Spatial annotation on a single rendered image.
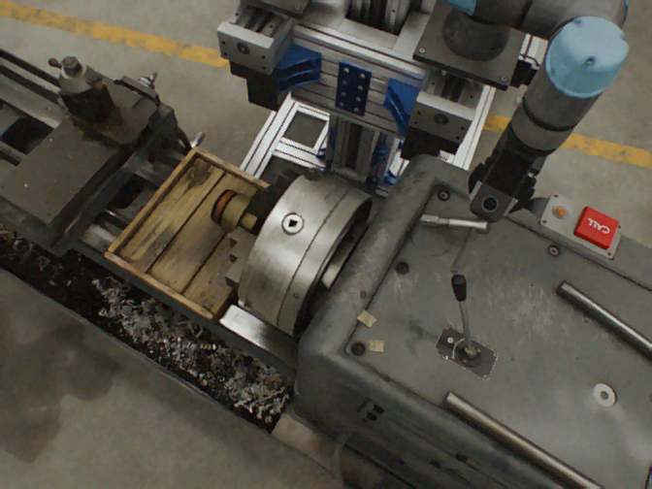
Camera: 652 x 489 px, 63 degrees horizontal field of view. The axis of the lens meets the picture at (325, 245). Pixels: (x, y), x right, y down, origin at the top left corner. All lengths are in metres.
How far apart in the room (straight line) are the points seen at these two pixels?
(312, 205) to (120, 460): 1.43
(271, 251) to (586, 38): 0.56
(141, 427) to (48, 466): 0.32
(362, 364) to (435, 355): 0.11
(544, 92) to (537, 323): 0.39
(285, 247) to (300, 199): 0.09
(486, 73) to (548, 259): 0.50
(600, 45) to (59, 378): 2.03
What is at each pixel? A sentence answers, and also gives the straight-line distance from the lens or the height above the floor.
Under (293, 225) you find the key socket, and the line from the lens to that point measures 0.95.
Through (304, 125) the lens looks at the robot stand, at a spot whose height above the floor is 0.21.
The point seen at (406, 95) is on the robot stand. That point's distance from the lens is 1.39.
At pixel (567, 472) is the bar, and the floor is 1.28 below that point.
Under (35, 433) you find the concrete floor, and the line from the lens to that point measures 2.26.
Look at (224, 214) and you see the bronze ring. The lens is 1.08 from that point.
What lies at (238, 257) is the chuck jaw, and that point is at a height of 1.11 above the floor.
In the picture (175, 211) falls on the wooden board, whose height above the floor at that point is 0.89.
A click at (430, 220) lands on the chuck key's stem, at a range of 0.91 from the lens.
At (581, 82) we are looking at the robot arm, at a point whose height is 1.63.
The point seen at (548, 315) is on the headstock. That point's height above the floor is 1.26.
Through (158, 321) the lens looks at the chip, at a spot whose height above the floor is 0.58.
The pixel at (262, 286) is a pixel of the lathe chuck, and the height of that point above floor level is 1.17.
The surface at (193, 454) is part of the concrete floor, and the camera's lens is 2.09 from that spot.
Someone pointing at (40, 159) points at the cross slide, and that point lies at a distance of 1.43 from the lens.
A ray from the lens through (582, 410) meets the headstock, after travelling 0.92.
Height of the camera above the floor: 2.06
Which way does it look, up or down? 65 degrees down
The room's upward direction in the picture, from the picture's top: 7 degrees clockwise
